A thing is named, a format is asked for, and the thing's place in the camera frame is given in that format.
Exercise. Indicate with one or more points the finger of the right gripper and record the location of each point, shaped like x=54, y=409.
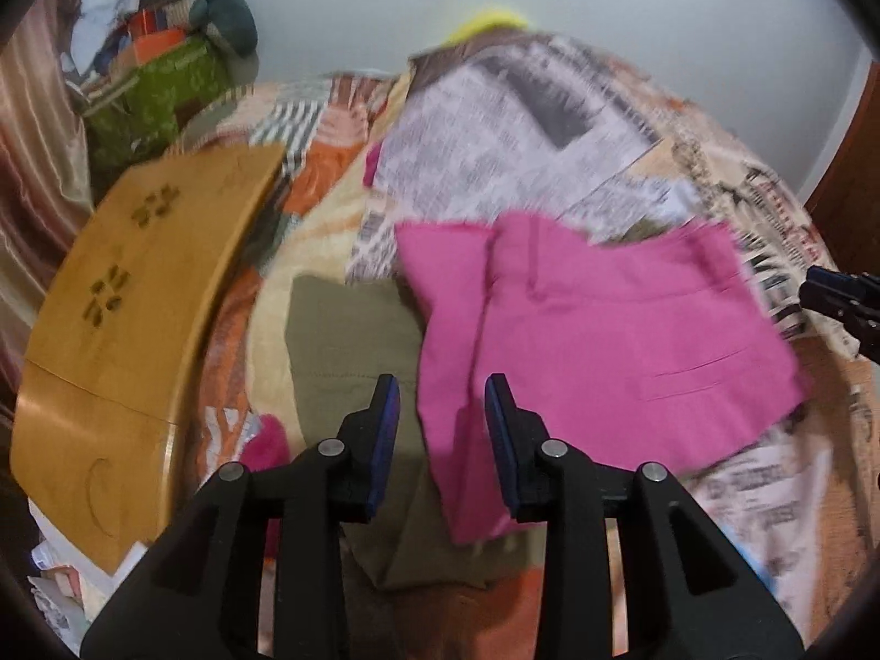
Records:
x=858, y=317
x=842, y=288

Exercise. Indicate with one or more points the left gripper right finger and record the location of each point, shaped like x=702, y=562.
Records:
x=688, y=592

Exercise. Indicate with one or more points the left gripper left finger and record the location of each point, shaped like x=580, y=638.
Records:
x=196, y=591

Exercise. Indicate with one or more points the striped brown curtain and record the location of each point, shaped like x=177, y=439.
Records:
x=46, y=195

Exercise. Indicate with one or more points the yellow foam bed guard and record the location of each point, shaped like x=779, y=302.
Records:
x=487, y=20

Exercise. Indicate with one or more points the green fabric storage bag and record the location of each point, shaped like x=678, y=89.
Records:
x=139, y=118

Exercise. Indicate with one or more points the brown wooden door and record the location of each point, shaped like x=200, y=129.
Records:
x=845, y=206

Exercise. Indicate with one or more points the newspaper print bed quilt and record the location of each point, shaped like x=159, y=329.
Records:
x=524, y=203

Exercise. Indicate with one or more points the bamboo lap desk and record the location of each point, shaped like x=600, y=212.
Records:
x=105, y=400

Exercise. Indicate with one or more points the pink pants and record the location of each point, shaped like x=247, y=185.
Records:
x=655, y=350

